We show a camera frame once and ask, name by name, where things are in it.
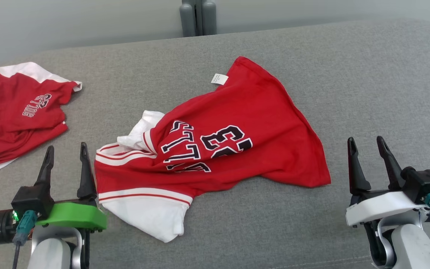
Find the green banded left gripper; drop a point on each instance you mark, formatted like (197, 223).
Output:
(73, 216)

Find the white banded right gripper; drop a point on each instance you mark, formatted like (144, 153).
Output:
(379, 207)

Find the red shorts Bulls 23 print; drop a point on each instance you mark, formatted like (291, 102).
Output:
(6, 112)

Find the red white jersey number 33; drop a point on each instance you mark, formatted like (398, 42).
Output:
(256, 123)

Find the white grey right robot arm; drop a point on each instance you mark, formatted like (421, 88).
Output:
(413, 246)

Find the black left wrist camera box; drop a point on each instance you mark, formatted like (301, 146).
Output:
(32, 200)

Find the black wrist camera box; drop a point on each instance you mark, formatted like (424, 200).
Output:
(424, 183)
(32, 200)

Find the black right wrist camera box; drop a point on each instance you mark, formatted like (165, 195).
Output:
(424, 183)

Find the grey metal partition post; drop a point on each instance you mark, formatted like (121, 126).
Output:
(187, 18)

